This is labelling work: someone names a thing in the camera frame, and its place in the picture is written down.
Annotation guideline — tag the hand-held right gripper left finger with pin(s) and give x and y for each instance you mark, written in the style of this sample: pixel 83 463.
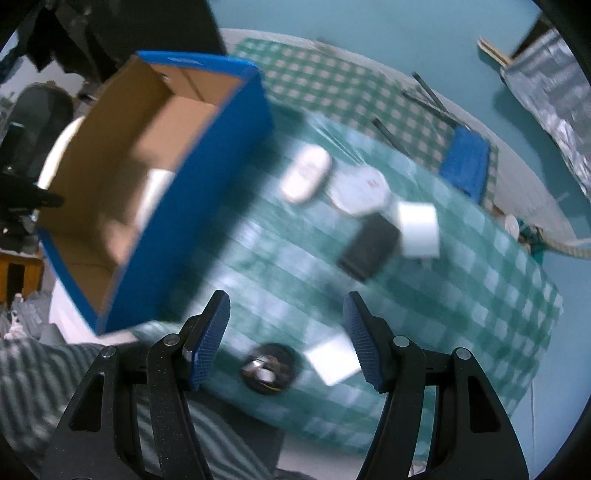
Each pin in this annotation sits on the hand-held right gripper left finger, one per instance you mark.
pixel 210 344

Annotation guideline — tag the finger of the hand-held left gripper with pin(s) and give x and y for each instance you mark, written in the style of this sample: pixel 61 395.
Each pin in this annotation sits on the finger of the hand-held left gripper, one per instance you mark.
pixel 37 196

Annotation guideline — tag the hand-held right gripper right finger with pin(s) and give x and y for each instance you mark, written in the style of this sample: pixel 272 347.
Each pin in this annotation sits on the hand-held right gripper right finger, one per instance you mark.
pixel 362 344

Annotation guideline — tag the white cube charger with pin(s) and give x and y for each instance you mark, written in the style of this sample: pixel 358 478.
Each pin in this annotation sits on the white cube charger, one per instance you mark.
pixel 418 228
pixel 332 364

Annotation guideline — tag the round black speaker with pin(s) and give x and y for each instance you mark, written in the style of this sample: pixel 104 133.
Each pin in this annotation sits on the round black speaker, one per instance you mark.
pixel 270 369

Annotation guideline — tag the black power adapter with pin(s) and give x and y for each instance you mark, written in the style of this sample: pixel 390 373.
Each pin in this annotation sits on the black power adapter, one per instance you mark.
pixel 369 249

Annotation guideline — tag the blue cardboard box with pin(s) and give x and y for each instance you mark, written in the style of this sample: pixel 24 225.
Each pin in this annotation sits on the blue cardboard box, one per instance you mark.
pixel 221 184

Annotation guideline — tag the white oval power bank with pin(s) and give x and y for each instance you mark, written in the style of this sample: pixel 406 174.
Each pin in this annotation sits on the white oval power bank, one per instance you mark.
pixel 304 177

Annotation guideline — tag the grey chair back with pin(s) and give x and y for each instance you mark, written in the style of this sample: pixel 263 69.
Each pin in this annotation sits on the grey chair back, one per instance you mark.
pixel 39 115

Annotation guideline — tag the wooden cabinet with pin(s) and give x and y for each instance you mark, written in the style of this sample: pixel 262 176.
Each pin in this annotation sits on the wooden cabinet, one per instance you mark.
pixel 18 277

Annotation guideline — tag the green checkered tablecloth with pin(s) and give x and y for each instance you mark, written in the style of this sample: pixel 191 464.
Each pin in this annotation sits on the green checkered tablecloth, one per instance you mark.
pixel 286 286

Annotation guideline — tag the white item in box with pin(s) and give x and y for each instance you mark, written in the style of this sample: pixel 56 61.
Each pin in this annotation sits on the white item in box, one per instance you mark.
pixel 156 194

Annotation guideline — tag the white round disc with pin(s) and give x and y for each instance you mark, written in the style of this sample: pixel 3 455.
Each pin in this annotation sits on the white round disc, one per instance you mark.
pixel 362 189

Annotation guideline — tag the dark hanging clothes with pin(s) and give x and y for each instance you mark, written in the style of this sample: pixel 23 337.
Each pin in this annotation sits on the dark hanging clothes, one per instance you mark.
pixel 115 27

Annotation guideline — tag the blue rectangular pad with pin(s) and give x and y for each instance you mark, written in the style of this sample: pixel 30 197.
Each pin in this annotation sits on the blue rectangular pad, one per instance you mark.
pixel 464 164

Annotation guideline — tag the black rod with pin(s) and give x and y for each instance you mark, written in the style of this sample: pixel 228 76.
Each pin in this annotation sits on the black rod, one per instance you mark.
pixel 431 92
pixel 390 134

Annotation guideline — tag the silver foil sheet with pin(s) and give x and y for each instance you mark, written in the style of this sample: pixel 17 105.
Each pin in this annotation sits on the silver foil sheet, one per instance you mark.
pixel 549 92

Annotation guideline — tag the wooden sticks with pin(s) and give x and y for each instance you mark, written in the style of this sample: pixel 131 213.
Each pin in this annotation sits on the wooden sticks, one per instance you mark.
pixel 491 50

